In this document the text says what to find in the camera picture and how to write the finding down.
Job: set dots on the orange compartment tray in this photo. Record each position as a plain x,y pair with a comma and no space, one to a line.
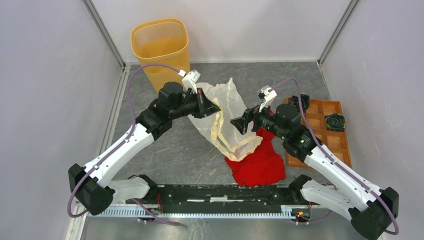
336,141

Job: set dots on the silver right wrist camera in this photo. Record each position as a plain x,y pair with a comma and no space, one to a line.
267,95

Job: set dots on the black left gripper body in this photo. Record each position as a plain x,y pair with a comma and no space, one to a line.
189,104

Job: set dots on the black rolled sock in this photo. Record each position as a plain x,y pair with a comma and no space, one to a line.
302,102

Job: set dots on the translucent white trash bag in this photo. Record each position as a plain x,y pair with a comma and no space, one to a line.
217,128

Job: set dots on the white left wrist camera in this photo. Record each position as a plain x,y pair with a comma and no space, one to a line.
189,81

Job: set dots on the aluminium frame rail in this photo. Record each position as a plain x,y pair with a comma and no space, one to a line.
268,206

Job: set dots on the red cloth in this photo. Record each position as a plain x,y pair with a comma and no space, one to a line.
262,167

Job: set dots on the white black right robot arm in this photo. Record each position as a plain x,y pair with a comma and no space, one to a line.
370,209

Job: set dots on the blue yellow rolled sock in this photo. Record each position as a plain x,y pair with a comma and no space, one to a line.
335,122

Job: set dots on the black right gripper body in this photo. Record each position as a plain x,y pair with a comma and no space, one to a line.
261,119

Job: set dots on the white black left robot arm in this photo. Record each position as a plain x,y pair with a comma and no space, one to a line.
92,184

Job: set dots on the yellow plastic trash bin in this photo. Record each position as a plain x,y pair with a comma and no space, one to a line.
162,41

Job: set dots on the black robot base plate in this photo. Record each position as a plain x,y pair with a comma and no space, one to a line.
171,191

